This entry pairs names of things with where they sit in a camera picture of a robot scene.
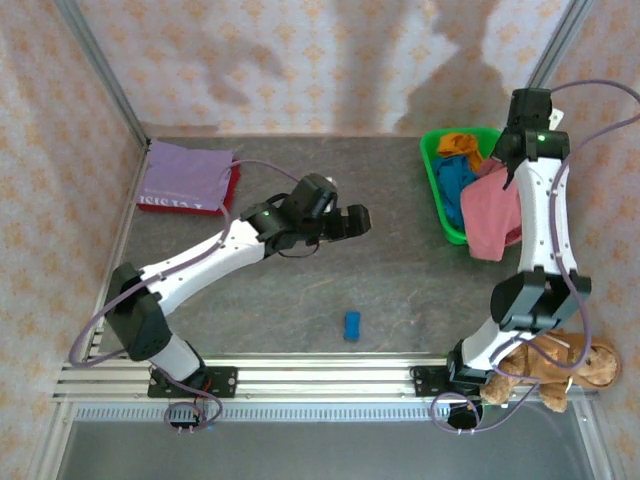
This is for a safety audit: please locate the pink t-shirt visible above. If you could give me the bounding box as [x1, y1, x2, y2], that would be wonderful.
[459, 158, 524, 262]

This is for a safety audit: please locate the blue t-shirt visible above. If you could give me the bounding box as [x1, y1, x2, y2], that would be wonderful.
[430, 154, 479, 234]

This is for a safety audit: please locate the folded red printed t-shirt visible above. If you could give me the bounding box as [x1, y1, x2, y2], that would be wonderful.
[135, 159, 242, 217]

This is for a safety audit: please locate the green plastic basket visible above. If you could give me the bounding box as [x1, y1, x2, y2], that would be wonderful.
[418, 125, 504, 246]

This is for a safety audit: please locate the small blue foam block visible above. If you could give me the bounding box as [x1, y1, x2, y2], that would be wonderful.
[342, 310, 362, 343]

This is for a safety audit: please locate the folded purple t-shirt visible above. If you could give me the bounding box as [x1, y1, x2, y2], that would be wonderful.
[138, 139, 235, 211]

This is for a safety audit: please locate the brown teddy bear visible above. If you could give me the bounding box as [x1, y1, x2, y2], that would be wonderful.
[480, 327, 621, 414]

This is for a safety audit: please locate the grey metal panel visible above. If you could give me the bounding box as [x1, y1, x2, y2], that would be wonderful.
[54, 419, 596, 480]

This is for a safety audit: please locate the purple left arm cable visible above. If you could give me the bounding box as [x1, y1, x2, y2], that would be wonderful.
[67, 158, 304, 434]

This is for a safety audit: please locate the aluminium frame post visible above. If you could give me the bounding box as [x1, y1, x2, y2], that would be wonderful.
[527, 0, 591, 91]
[52, 0, 151, 149]

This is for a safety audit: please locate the aluminium mounting rail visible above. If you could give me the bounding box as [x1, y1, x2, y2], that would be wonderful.
[52, 352, 601, 404]

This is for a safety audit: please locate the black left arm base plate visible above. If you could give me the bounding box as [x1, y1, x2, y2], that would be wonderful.
[147, 366, 238, 400]

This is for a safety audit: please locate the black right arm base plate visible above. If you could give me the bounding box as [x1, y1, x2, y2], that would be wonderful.
[409, 364, 486, 399]

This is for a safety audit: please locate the grey slotted cable duct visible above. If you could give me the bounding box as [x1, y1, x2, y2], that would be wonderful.
[72, 403, 576, 424]

